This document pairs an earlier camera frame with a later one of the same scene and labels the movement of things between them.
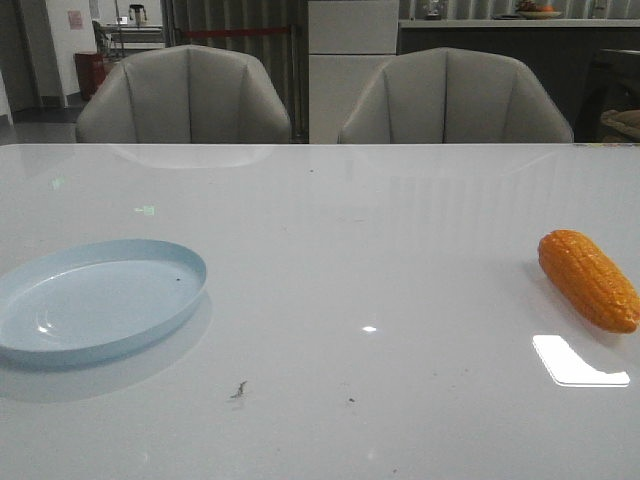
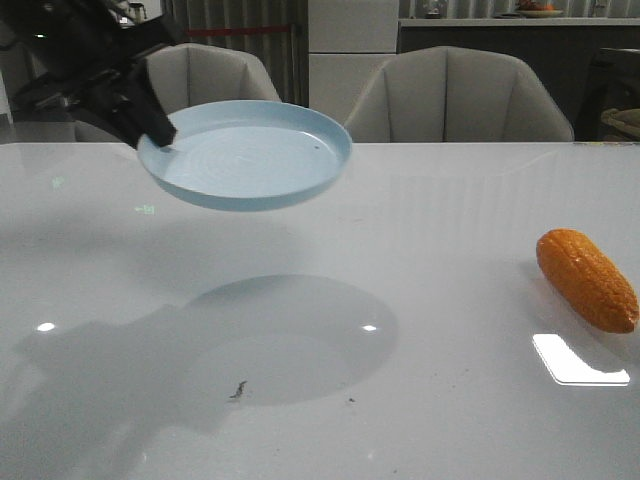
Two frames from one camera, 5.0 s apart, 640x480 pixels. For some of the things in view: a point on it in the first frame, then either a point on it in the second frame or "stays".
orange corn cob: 590,281 stays
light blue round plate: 91,300 -> 245,154
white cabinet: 349,42 stays
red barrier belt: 236,31 stays
